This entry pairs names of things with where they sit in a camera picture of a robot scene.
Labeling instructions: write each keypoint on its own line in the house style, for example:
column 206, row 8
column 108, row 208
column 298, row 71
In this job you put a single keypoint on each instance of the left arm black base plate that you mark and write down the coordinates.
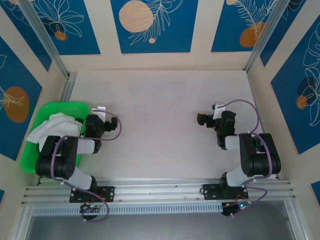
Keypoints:
column 107, row 193

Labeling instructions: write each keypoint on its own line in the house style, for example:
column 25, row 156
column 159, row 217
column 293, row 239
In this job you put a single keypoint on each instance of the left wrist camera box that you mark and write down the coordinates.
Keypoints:
column 100, row 110

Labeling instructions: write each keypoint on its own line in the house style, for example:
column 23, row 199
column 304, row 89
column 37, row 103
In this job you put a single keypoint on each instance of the green plastic basket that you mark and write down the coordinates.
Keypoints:
column 62, row 107

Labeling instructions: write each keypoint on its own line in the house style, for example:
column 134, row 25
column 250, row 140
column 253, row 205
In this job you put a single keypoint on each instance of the white printed t-shirt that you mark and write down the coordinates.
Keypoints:
column 60, row 125

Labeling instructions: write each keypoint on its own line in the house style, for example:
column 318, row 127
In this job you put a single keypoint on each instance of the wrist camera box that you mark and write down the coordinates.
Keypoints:
column 218, row 108
column 100, row 110

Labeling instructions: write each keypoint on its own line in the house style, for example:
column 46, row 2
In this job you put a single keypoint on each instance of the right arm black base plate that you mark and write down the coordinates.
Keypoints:
column 210, row 191

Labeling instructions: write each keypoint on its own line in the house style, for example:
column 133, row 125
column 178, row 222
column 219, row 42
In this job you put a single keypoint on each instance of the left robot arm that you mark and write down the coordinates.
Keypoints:
column 62, row 155

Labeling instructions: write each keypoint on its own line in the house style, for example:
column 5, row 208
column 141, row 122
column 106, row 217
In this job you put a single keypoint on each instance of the grey metal sheet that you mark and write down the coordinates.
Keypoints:
column 160, row 227

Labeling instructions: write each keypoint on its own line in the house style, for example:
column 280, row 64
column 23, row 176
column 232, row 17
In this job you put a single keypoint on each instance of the blue floral wall panel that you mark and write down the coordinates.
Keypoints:
column 225, row 30
column 175, row 37
column 75, row 37
column 287, row 37
column 25, row 32
column 15, row 75
column 287, row 100

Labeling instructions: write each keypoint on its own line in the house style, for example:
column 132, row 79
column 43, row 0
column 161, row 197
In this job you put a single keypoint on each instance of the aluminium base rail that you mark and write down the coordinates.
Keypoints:
column 160, row 192

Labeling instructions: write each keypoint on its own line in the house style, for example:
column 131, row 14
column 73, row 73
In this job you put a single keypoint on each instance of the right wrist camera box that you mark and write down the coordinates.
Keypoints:
column 218, row 108

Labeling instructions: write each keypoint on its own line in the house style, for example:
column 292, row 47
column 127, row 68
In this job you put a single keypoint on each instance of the aluminium upright post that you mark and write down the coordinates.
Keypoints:
column 45, row 42
column 262, row 32

